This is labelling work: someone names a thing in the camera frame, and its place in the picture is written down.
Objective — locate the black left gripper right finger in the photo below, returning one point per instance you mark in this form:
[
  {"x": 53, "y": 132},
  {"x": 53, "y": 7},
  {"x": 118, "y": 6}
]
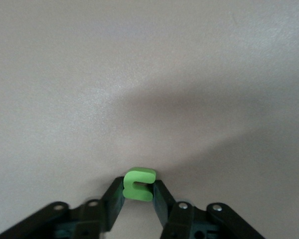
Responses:
[{"x": 179, "y": 219}]

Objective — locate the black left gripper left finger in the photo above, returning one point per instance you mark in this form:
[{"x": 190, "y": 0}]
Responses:
[{"x": 99, "y": 219}]

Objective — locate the green lowercase letter u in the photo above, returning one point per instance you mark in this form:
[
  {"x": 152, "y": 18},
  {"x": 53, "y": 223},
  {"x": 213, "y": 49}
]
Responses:
[{"x": 139, "y": 185}]

